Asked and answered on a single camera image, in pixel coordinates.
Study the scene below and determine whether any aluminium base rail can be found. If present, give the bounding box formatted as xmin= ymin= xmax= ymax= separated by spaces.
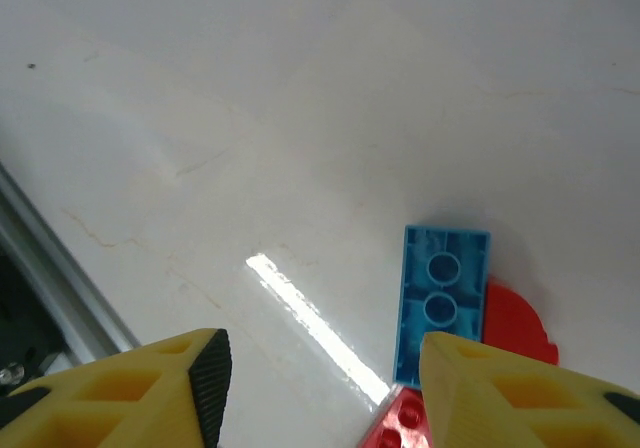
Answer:
xmin=0 ymin=160 xmax=144 ymax=369

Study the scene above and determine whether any blue lego brick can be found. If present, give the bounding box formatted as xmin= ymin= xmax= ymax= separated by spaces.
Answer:
xmin=392 ymin=224 xmax=492 ymax=387

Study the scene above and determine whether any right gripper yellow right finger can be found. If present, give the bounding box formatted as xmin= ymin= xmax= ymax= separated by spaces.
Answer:
xmin=421 ymin=331 xmax=640 ymax=448

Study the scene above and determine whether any red lego brick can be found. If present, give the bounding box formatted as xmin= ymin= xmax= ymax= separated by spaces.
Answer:
xmin=358 ymin=386 xmax=436 ymax=448
xmin=480 ymin=275 xmax=560 ymax=367

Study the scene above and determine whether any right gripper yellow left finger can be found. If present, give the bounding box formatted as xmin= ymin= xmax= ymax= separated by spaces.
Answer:
xmin=0 ymin=327 xmax=234 ymax=448

